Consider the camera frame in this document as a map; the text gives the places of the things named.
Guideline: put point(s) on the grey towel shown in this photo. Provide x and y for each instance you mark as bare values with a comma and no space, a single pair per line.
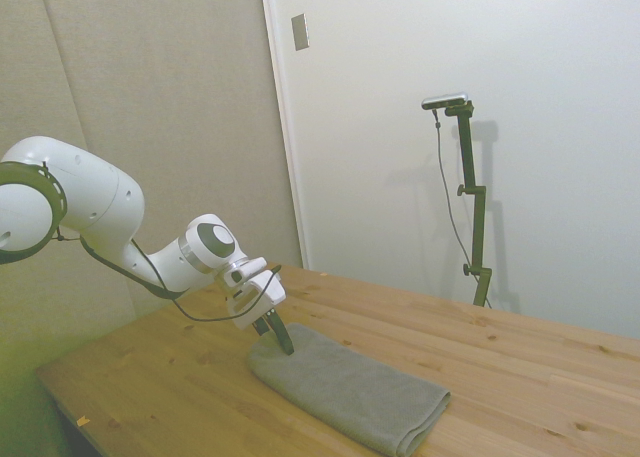
345,387

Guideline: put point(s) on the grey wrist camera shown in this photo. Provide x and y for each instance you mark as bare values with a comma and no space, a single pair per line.
245,298

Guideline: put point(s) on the small orange tape scrap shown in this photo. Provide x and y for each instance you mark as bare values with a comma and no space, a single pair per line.
83,420

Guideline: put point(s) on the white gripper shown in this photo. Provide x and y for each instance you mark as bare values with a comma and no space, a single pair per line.
270,294

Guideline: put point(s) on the grey wall plate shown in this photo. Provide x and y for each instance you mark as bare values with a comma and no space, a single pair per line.
300,32

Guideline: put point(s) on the silver bar camera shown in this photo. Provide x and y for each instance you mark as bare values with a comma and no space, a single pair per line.
445,101

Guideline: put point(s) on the black jointed camera stand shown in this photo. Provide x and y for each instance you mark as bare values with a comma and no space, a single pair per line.
475,217

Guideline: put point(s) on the white door frame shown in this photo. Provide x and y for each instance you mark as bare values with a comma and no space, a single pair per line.
287,142

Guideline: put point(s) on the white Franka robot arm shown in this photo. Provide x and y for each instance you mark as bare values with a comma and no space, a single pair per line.
100,192

